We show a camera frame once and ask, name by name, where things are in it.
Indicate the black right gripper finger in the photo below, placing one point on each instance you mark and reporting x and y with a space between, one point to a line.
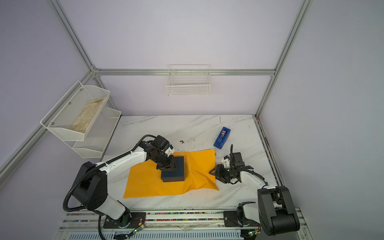
223 179
216 171

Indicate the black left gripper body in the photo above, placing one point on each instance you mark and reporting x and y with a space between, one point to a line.
161 157

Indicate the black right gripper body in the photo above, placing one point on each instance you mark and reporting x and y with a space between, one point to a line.
227 173

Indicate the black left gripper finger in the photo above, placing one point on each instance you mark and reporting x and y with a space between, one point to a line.
163 166
172 162

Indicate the dark navy gift box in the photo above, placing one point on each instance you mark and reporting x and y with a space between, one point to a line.
177 174

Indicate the orange wrapping paper sheet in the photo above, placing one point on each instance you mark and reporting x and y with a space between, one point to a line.
145 180

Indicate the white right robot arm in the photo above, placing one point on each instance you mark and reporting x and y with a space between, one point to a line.
273 212

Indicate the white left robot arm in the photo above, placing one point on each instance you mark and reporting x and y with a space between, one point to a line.
90 190

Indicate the blue tape dispenser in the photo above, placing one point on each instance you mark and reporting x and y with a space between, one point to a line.
219 143

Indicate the white mesh lower shelf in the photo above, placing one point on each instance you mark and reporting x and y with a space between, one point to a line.
99 135

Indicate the white mesh shelf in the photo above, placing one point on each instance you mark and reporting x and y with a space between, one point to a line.
60 118
99 135

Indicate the beige cloth in shelf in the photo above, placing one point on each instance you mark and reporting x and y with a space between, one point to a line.
83 121

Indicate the white mesh upper shelf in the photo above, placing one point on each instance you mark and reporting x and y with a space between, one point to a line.
60 118

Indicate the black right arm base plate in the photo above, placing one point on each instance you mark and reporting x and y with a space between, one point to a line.
238 219

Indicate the aluminium front rail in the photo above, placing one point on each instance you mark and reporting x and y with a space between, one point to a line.
155 220

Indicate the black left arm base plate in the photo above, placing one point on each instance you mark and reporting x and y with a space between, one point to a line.
126 221

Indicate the white wire wall basket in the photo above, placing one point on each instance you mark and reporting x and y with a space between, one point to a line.
188 80

